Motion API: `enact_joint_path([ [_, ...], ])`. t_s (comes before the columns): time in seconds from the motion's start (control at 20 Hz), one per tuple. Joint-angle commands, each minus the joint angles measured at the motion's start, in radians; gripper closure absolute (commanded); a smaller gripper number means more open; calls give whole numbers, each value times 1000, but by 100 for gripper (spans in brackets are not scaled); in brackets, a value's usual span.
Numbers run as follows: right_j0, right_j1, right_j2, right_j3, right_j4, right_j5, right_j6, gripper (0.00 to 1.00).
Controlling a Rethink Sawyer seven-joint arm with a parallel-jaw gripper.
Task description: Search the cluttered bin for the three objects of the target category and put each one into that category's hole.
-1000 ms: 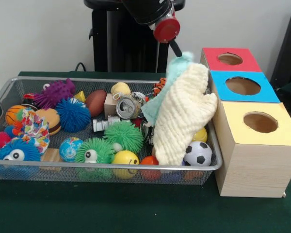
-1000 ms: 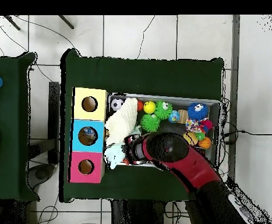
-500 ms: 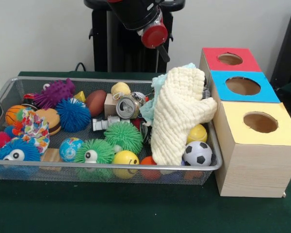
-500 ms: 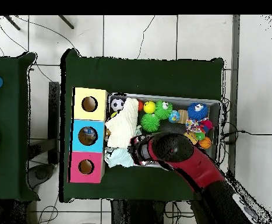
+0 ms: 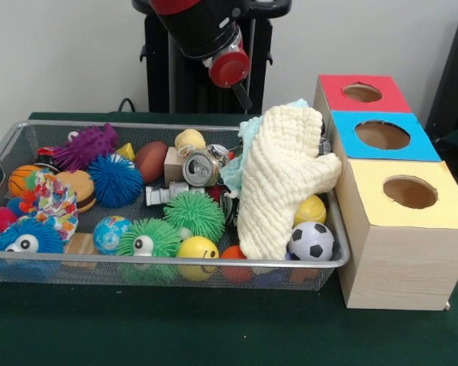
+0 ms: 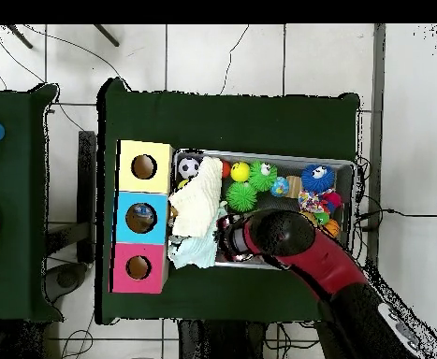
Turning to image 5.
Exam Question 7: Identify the mint green cloth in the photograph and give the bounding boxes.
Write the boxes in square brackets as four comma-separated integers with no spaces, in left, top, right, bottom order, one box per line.
[219,98,314,197]

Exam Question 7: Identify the green spiky toy with eyes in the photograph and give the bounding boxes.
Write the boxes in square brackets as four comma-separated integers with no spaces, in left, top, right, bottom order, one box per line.
[116,217,182,259]

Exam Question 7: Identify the blue spiky rubber ball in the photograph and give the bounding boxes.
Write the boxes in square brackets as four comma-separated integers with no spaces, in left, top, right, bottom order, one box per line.
[86,152,144,209]

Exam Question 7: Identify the blue spiky toy with eyes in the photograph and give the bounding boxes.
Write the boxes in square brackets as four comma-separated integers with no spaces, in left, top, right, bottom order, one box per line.
[0,217,65,254]

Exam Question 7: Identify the silver mesh bin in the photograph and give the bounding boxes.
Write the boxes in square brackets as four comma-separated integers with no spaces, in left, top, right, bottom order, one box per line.
[0,120,351,293]

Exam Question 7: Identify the silver can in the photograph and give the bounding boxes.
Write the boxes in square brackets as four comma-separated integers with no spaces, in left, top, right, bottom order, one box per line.
[182,149,224,188]

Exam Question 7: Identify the wooden box with three holes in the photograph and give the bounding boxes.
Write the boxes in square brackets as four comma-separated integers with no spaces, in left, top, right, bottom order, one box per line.
[312,74,458,310]

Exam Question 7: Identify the purple spiky rubber toy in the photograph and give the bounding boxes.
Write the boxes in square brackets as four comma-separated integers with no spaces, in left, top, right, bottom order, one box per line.
[51,122,120,172]

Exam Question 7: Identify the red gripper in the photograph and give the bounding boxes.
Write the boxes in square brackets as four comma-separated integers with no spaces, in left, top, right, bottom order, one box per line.
[208,50,254,112]

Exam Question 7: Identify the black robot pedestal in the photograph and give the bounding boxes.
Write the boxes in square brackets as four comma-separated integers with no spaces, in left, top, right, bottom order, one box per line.
[131,0,293,114]

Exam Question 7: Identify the yellow smiley ball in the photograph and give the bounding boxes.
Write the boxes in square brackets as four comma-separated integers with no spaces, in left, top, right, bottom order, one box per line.
[176,236,221,282]

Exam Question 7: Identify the brown toy football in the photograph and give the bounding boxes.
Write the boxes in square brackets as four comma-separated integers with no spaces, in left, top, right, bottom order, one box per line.
[134,140,170,184]

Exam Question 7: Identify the yellow foam ball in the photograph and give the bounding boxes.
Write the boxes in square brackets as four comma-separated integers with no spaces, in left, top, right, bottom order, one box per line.
[292,194,327,227]

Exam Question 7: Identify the cream cloth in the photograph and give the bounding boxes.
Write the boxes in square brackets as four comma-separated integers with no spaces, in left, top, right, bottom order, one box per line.
[235,105,344,261]

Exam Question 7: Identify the small soccer ball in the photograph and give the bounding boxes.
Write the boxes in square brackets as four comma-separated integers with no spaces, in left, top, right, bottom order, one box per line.
[287,222,336,262]

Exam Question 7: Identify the green spiky rubber ball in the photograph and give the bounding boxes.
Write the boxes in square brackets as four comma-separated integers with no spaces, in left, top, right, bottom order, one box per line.
[163,190,226,244]

